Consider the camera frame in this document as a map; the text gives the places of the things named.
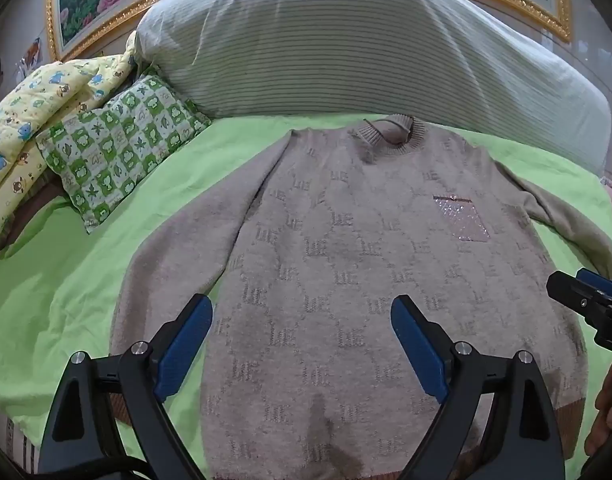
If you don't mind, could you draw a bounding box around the green checkered pillow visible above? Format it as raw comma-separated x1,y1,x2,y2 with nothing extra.
36,74,211,235

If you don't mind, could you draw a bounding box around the green bed sheet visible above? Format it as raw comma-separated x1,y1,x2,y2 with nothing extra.
0,112,612,476

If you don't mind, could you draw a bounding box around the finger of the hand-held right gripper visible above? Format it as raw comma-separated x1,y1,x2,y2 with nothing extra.
575,268,612,303
546,271,612,322

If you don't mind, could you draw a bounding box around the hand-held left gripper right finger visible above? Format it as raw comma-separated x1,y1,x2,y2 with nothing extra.
391,294,566,480

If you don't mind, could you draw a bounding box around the yellow cartoon quilt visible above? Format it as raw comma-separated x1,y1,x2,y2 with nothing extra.
0,32,159,256

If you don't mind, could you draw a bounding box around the wall sticker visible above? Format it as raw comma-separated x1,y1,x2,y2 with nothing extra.
22,39,45,70

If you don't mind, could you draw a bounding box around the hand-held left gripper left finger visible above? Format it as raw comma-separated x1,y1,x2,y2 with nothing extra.
38,294,214,480

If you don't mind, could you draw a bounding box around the striped white pillow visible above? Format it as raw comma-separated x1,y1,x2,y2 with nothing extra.
136,0,612,176

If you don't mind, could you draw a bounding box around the beige knit sweater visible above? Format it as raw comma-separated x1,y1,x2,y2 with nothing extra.
110,114,612,480

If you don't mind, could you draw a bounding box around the person's right hand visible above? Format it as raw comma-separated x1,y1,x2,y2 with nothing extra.
584,360,612,457

